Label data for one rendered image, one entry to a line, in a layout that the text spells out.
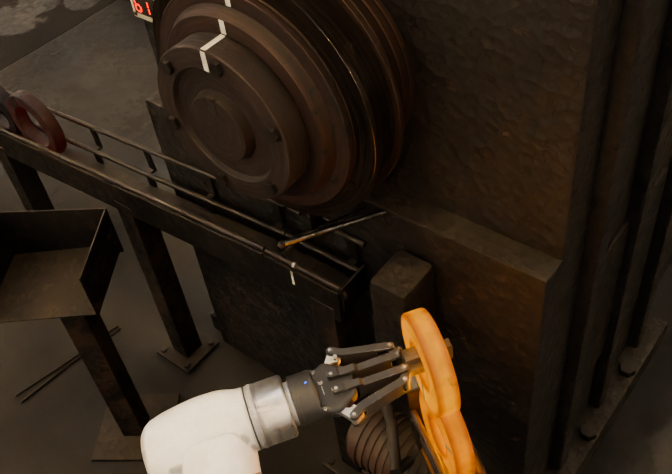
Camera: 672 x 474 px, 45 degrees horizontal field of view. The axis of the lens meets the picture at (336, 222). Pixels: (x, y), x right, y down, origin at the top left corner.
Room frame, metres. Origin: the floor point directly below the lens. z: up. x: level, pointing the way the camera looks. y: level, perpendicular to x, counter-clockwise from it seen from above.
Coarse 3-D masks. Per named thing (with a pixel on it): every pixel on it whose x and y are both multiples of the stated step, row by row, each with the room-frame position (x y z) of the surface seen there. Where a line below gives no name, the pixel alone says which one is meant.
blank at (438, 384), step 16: (416, 320) 0.70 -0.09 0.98; (432, 320) 0.70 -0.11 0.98; (416, 336) 0.68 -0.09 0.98; (432, 336) 0.67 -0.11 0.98; (432, 352) 0.65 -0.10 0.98; (448, 352) 0.65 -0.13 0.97; (432, 368) 0.63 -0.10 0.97; (448, 368) 0.63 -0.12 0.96; (432, 384) 0.62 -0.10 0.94; (448, 384) 0.62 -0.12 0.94; (432, 400) 0.63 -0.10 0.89; (448, 400) 0.61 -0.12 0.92
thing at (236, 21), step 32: (192, 0) 1.13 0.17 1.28; (224, 0) 1.08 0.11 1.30; (256, 0) 1.05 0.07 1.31; (160, 32) 1.20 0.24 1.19; (192, 32) 1.11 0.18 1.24; (256, 32) 1.02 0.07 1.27; (288, 32) 1.00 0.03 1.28; (288, 64) 0.99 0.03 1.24; (320, 64) 0.97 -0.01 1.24; (320, 96) 0.97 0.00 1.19; (320, 128) 0.95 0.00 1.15; (352, 128) 0.95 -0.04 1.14; (320, 160) 0.95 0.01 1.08; (352, 160) 0.94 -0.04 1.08; (288, 192) 1.01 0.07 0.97; (320, 192) 0.99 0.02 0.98
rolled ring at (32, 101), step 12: (12, 96) 1.75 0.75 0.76; (24, 96) 1.73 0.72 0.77; (12, 108) 1.77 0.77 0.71; (24, 108) 1.72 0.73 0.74; (36, 108) 1.70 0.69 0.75; (24, 120) 1.78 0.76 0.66; (48, 120) 1.68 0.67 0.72; (24, 132) 1.77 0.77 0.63; (36, 132) 1.77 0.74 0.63; (48, 132) 1.67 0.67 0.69; (60, 132) 1.68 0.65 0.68; (48, 144) 1.72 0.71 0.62; (60, 144) 1.68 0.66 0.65
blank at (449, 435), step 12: (420, 396) 0.75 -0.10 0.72; (432, 420) 0.72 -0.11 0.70; (444, 420) 0.66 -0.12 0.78; (456, 420) 0.66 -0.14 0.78; (432, 432) 0.70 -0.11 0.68; (444, 432) 0.65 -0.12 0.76; (456, 432) 0.65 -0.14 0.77; (468, 432) 0.65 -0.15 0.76; (432, 444) 0.70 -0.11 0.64; (444, 444) 0.68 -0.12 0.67; (456, 444) 0.63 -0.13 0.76; (468, 444) 0.63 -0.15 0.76; (444, 456) 0.66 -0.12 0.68; (456, 456) 0.62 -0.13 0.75; (468, 456) 0.62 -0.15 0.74; (444, 468) 0.66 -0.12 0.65; (456, 468) 0.61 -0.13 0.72; (468, 468) 0.61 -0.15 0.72
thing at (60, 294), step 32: (0, 224) 1.37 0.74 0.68; (32, 224) 1.35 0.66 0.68; (64, 224) 1.34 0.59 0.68; (96, 224) 1.33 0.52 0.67; (0, 256) 1.32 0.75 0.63; (32, 256) 1.35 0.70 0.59; (64, 256) 1.32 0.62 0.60; (96, 256) 1.22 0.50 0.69; (0, 288) 1.26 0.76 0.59; (32, 288) 1.24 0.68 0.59; (64, 288) 1.22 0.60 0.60; (96, 288) 1.17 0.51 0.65; (0, 320) 1.17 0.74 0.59; (64, 320) 1.22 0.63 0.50; (96, 320) 1.24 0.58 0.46; (96, 352) 1.21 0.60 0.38; (96, 384) 1.22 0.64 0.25; (128, 384) 1.25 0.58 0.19; (128, 416) 1.21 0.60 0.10; (96, 448) 1.19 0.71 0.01; (128, 448) 1.18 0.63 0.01
